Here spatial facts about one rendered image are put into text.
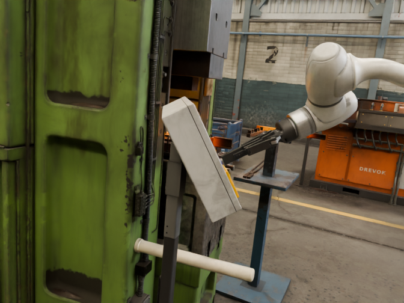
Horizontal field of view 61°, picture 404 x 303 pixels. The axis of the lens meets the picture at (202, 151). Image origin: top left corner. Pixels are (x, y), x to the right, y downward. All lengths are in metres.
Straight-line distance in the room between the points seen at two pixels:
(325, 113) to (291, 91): 7.96
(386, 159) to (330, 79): 3.91
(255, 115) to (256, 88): 0.71
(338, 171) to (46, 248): 4.00
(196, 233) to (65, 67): 0.84
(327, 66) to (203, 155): 0.41
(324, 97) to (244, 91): 8.37
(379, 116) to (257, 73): 5.14
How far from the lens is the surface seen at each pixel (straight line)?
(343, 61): 0.98
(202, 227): 1.47
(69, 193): 1.46
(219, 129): 5.17
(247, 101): 9.33
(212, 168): 0.79
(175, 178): 0.95
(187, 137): 0.77
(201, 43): 1.36
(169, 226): 1.01
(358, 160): 4.86
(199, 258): 1.27
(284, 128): 1.07
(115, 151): 1.22
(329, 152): 4.87
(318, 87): 1.00
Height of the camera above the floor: 1.25
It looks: 11 degrees down
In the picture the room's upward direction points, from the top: 6 degrees clockwise
